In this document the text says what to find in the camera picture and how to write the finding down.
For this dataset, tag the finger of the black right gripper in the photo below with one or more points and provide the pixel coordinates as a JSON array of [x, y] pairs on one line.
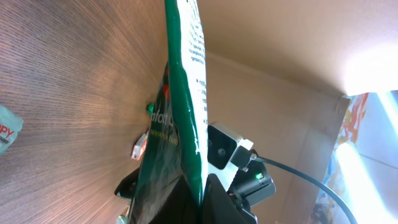
[[127, 186]]

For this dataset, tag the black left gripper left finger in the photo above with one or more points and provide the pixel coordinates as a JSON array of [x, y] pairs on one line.
[[179, 208]]

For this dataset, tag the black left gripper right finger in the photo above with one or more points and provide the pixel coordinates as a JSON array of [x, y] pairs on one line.
[[217, 206]]

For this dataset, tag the red stick packet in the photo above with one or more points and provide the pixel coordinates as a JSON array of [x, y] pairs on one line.
[[139, 147]]

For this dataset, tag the green white package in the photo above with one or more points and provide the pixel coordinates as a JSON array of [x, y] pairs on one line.
[[178, 125]]

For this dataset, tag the small red white box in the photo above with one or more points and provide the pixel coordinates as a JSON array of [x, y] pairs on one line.
[[10, 125]]

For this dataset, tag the red yellow sauce bottle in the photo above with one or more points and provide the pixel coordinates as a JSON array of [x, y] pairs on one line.
[[150, 108]]

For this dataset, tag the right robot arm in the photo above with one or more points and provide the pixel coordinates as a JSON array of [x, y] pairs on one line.
[[159, 193]]

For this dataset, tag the colourful poster board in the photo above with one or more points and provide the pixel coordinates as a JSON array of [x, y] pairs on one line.
[[363, 166]]

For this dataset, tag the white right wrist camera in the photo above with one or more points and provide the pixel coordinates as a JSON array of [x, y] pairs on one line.
[[226, 147]]

